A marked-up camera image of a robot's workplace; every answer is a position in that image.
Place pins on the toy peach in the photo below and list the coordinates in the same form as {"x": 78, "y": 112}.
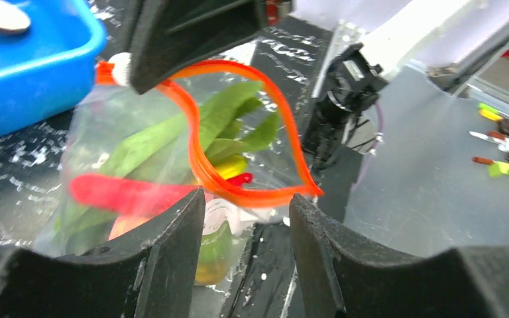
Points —
{"x": 126, "y": 223}

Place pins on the brown toy kiwi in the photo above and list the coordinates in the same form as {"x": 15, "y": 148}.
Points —
{"x": 13, "y": 19}

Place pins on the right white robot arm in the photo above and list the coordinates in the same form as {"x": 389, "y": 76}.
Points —
{"x": 400, "y": 37}

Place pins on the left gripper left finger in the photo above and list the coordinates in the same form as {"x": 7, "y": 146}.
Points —
{"x": 147, "y": 272}

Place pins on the clear orange zip bag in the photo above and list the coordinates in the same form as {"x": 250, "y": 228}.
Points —
{"x": 228, "y": 187}

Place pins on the red toy chili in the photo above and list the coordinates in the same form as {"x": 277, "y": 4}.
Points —
{"x": 127, "y": 197}

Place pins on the green toy leaf vegetable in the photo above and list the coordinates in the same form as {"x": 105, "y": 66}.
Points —
{"x": 145, "y": 137}

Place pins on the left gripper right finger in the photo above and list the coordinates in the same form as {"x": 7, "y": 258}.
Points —
{"x": 345, "y": 274}

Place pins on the light green toy fruit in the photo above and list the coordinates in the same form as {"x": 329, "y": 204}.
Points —
{"x": 216, "y": 247}

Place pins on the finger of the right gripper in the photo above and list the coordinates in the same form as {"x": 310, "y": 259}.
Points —
{"x": 167, "y": 36}

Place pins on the blue plastic bin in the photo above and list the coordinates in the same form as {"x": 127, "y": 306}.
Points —
{"x": 51, "y": 67}

